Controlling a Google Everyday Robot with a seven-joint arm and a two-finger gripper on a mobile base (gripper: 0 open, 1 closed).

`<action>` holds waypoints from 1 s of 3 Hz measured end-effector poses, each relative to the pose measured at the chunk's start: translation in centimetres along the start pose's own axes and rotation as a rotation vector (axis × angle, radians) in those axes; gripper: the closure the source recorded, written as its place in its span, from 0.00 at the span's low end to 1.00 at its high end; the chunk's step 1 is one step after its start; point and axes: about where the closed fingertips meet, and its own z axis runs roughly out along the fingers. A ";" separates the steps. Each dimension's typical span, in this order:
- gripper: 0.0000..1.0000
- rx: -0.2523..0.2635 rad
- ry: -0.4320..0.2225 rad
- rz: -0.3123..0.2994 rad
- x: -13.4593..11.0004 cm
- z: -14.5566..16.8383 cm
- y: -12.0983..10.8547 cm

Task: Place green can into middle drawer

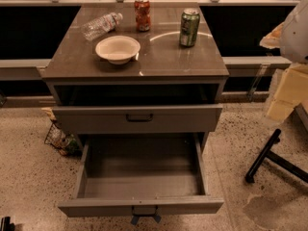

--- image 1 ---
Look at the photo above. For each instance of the clear plastic water bottle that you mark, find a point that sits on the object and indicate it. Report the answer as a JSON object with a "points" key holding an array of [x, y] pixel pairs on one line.
{"points": [[101, 25]]}

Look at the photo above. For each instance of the grey upper drawer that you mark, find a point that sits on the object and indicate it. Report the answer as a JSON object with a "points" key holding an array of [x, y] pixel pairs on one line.
{"points": [[138, 119]]}

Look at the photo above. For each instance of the orange soda can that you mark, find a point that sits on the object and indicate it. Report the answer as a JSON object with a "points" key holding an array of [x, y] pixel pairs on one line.
{"points": [[142, 13]]}

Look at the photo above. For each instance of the white paper bowl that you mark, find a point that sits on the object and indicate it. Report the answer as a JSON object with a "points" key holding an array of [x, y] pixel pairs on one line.
{"points": [[117, 49]]}

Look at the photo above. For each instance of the open grey lower drawer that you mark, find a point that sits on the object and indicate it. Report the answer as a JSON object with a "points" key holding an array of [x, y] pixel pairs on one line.
{"points": [[143, 175]]}

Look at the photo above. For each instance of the black chair base leg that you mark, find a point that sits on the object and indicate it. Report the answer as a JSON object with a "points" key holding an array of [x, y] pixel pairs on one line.
{"points": [[266, 153]]}

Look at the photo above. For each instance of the green soda can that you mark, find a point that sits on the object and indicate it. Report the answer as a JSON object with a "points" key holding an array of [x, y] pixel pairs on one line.
{"points": [[190, 19]]}

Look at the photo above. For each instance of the black object bottom left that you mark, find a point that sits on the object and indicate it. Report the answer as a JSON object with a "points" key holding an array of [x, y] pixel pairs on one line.
{"points": [[6, 225]]}

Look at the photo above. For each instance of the grey drawer cabinet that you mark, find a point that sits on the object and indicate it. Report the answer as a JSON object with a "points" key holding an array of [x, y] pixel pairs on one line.
{"points": [[163, 72]]}

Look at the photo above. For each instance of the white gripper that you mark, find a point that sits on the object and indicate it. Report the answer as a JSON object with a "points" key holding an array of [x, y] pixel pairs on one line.
{"points": [[295, 33]]}

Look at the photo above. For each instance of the wire basket with items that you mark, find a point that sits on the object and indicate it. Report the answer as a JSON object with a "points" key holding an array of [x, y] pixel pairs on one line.
{"points": [[64, 143]]}

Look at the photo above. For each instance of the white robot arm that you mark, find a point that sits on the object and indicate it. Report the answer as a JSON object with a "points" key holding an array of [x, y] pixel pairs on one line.
{"points": [[291, 38]]}

